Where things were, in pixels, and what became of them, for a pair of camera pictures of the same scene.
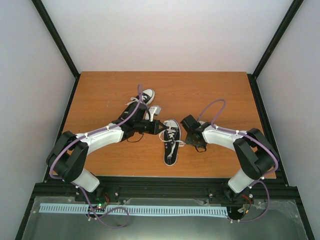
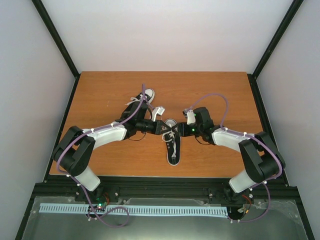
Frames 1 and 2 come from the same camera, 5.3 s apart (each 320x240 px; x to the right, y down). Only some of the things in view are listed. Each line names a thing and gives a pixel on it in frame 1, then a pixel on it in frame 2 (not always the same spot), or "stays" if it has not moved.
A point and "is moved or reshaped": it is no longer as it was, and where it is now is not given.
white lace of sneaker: [136, 100] stays
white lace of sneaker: [171, 132] is moved or reshaped
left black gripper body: [139, 126] stays
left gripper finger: [160, 127] stays
